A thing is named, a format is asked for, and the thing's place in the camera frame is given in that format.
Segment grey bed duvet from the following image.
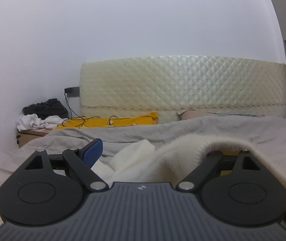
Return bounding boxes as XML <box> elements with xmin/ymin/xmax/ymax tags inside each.
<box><xmin>0</xmin><ymin>115</ymin><xmax>286</xmax><ymax>225</ymax></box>

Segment white clothes pile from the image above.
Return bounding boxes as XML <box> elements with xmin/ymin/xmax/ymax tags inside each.
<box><xmin>16</xmin><ymin>114</ymin><xmax>68</xmax><ymax>132</ymax></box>

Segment cardboard box nightstand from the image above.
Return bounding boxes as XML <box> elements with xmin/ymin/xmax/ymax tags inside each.
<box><xmin>16</xmin><ymin>129</ymin><xmax>52</xmax><ymax>148</ymax></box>

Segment black cable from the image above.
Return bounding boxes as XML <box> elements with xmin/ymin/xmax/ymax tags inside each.
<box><xmin>62</xmin><ymin>92</ymin><xmax>119</xmax><ymax>129</ymax></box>

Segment white blue striped fleece sweater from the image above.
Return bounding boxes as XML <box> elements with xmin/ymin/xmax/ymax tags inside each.
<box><xmin>92</xmin><ymin>134</ymin><xmax>286</xmax><ymax>188</ymax></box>

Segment cream quilted headboard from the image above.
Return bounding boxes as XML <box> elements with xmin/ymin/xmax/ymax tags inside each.
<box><xmin>79</xmin><ymin>55</ymin><xmax>286</xmax><ymax>124</ymax></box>

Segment black clothes pile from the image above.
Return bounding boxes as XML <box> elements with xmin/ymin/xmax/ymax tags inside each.
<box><xmin>22</xmin><ymin>98</ymin><xmax>68</xmax><ymax>120</ymax></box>

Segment pink pillow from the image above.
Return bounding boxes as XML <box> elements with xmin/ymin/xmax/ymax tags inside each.
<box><xmin>179</xmin><ymin>109</ymin><xmax>211</xmax><ymax>120</ymax></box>

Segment black wall socket plate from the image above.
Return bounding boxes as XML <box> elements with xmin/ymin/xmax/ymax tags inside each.
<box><xmin>64</xmin><ymin>87</ymin><xmax>80</xmax><ymax>98</ymax></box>

